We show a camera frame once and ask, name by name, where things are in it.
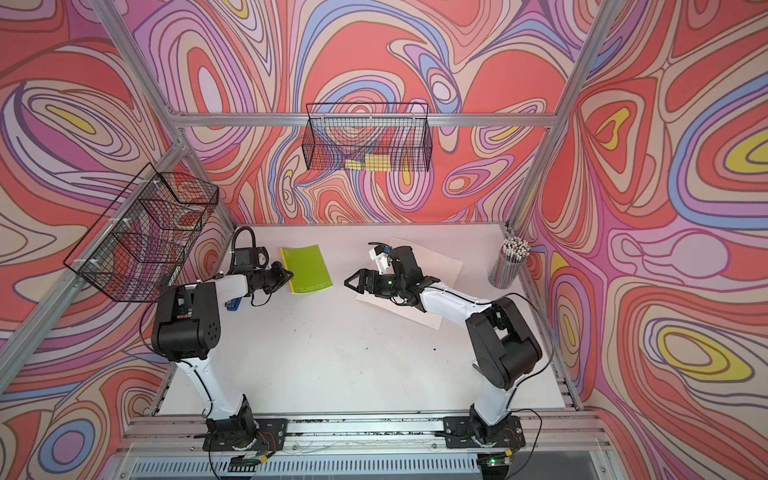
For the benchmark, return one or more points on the clear cup of pencils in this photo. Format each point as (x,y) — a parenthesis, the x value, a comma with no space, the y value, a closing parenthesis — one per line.
(513,254)

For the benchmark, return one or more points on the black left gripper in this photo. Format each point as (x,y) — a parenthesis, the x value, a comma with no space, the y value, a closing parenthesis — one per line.
(276,269)

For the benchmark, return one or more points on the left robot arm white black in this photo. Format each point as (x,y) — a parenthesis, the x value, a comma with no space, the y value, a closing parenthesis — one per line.
(186,330)

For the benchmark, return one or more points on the black wire basket left wall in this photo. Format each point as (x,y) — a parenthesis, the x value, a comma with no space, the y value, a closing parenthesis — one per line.
(137,247)

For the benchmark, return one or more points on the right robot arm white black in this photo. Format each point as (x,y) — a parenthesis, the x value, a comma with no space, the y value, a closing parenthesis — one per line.
(505,348)

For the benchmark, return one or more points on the blue black stapler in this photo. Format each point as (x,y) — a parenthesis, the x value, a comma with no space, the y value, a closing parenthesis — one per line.
(233,305)

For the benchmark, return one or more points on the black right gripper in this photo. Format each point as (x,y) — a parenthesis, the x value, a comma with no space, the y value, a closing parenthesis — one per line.
(364,274)

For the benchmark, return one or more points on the yellow sticky notes pad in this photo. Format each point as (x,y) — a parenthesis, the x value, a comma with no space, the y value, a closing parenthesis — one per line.
(370,163)

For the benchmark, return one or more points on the black wire basket back wall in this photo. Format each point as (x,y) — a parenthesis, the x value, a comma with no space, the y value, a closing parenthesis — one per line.
(338,131)

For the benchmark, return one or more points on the black wire basket wall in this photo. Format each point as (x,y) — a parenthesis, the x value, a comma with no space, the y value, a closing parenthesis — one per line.
(137,247)
(338,131)

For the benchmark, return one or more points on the green nusign notebook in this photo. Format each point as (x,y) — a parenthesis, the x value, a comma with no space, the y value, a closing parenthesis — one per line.
(310,273)

